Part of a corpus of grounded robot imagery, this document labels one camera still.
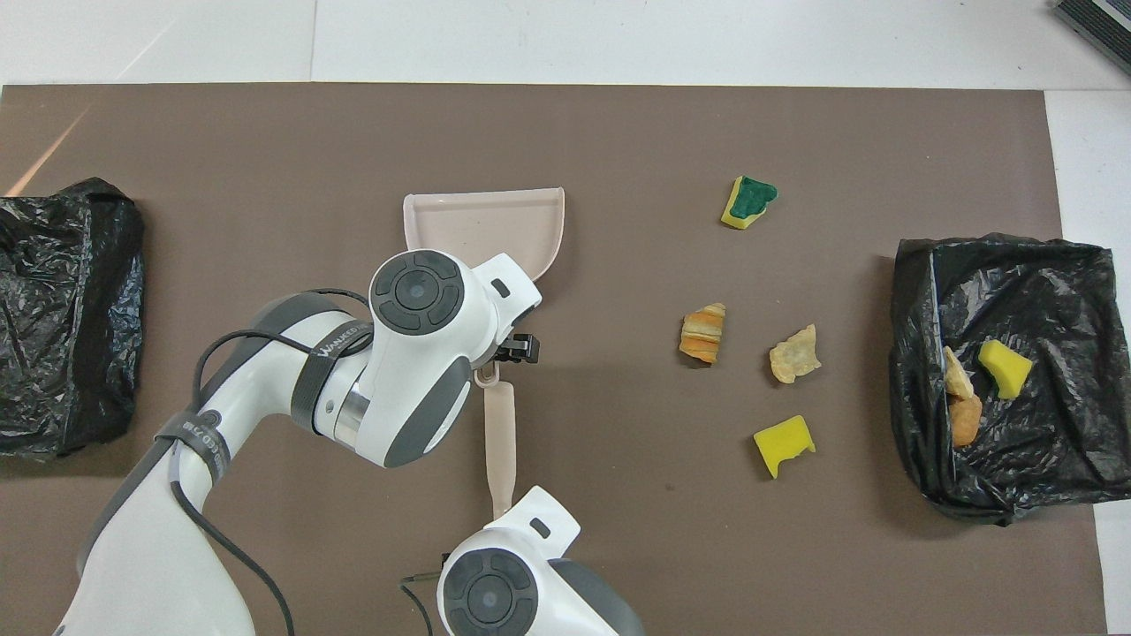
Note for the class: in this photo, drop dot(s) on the brown table mat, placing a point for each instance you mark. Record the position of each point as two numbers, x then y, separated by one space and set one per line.
265 177

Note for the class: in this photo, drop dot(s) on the beige plastic dustpan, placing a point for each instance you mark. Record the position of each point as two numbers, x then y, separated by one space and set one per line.
486 221

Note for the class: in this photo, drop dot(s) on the yellow sponge piece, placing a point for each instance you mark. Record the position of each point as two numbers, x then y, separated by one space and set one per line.
1003 369
782 442

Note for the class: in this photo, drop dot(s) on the grey ribbed device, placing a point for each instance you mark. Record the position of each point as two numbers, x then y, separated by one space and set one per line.
1100 22

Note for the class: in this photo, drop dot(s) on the green and yellow sponge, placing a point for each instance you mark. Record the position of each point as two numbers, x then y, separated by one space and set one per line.
751 199

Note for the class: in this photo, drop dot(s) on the black bag wrapped bin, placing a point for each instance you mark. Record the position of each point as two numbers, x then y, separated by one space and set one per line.
62 336

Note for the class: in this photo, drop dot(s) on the open black bag bin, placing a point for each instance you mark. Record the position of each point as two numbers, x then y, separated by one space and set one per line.
1043 309

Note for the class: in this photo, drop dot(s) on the pale torn bread chunk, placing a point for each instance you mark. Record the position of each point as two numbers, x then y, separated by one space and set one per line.
795 355

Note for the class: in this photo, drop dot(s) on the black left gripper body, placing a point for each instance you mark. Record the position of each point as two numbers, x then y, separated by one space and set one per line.
521 347

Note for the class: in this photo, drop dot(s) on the striped orange bread piece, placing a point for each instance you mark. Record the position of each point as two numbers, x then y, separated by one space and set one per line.
957 380
702 336

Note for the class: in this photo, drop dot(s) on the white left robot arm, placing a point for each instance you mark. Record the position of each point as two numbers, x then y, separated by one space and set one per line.
415 353

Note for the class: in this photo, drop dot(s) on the brown bread roll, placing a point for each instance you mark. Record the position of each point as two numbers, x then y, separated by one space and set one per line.
966 422

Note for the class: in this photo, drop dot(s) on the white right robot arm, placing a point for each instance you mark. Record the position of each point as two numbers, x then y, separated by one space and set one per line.
495 592

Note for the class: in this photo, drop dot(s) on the beige hand brush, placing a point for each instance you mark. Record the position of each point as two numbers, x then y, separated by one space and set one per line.
500 442

